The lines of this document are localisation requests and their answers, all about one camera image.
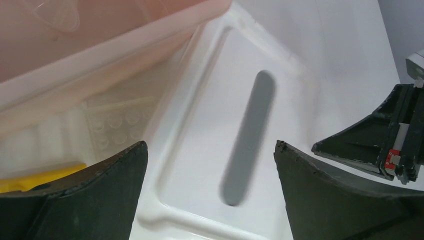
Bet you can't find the clear well plate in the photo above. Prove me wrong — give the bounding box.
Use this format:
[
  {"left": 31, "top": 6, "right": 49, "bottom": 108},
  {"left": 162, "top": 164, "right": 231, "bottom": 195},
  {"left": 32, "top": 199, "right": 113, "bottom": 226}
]
[{"left": 84, "top": 96, "right": 156, "bottom": 161}]

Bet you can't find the translucent white bin lid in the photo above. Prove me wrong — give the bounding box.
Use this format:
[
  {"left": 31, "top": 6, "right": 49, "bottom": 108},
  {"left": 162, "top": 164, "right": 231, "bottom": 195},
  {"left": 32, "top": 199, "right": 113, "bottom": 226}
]
[{"left": 130, "top": 2, "right": 319, "bottom": 240}]

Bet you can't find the pink plastic storage bin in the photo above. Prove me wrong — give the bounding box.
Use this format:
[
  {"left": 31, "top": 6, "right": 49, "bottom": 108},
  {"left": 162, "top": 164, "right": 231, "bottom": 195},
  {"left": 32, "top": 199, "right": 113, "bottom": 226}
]
[{"left": 0, "top": 0, "right": 232, "bottom": 137}]

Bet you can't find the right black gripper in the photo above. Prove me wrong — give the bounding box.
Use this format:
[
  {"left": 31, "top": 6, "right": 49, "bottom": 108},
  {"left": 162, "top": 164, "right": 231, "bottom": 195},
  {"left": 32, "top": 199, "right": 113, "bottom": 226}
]
[{"left": 311, "top": 84, "right": 424, "bottom": 185}]

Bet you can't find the yellow test tube rack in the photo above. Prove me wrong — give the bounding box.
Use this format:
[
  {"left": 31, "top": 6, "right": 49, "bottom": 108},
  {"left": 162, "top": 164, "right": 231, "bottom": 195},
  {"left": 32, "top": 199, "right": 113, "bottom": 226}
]
[{"left": 0, "top": 163, "right": 87, "bottom": 194}]

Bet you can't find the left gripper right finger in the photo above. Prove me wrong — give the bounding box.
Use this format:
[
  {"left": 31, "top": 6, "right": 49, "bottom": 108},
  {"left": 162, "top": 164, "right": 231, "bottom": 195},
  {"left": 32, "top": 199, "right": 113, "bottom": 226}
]
[{"left": 273, "top": 140, "right": 424, "bottom": 240}]

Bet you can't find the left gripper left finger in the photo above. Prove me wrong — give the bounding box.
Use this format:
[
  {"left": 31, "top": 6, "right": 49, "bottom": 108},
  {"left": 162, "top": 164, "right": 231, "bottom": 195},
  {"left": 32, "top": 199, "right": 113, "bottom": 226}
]
[{"left": 0, "top": 141, "right": 148, "bottom": 240}]

